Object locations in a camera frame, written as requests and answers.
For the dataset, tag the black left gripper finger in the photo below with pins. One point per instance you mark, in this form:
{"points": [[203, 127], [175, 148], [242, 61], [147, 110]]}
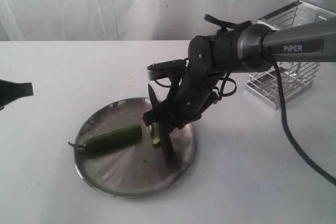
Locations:
{"points": [[11, 91]]}

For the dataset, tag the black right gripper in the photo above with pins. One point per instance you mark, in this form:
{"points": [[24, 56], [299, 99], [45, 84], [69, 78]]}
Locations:
{"points": [[182, 105]]}

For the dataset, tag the black knife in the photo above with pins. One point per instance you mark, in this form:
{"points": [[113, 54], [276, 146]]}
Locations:
{"points": [[162, 127]]}

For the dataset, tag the green cucumber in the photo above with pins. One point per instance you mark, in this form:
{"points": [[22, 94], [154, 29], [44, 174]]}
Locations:
{"points": [[110, 139]]}

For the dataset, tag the metal wire utensil holder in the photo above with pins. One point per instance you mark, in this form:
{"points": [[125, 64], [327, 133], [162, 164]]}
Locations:
{"points": [[296, 77]]}

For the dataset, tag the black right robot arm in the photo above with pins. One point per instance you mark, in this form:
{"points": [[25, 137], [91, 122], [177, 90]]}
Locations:
{"points": [[243, 47]]}

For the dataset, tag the round stainless steel plate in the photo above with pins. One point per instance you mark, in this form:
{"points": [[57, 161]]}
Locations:
{"points": [[136, 169]]}

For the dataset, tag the white backdrop curtain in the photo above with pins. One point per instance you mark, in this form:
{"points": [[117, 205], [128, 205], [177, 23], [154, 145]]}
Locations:
{"points": [[126, 19]]}

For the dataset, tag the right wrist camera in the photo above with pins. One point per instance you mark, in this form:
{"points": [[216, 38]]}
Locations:
{"points": [[157, 71]]}

